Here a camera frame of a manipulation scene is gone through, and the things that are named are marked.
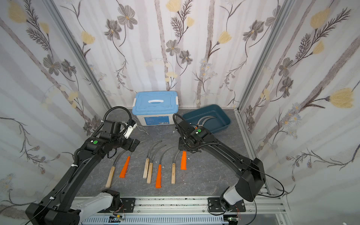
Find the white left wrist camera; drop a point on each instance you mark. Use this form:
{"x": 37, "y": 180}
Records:
{"x": 130, "y": 128}

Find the silver metal tongs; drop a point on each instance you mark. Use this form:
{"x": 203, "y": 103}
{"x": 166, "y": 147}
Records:
{"x": 141, "y": 128}

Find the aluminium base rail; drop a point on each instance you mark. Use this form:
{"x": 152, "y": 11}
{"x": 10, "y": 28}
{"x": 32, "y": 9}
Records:
{"x": 192, "y": 210}

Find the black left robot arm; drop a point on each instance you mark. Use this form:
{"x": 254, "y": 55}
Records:
{"x": 56, "y": 208}

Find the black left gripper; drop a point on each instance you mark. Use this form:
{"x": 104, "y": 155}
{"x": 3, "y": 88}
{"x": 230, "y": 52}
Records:
{"x": 133, "y": 143}

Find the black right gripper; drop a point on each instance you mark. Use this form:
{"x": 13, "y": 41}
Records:
{"x": 183, "y": 144}

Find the teal plastic storage tray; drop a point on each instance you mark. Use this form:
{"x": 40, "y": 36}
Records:
{"x": 221, "y": 122}

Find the white box with blue lid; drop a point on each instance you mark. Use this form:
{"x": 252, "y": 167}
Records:
{"x": 154, "y": 108}

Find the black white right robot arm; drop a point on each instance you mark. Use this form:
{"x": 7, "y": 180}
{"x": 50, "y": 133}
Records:
{"x": 250, "y": 172}

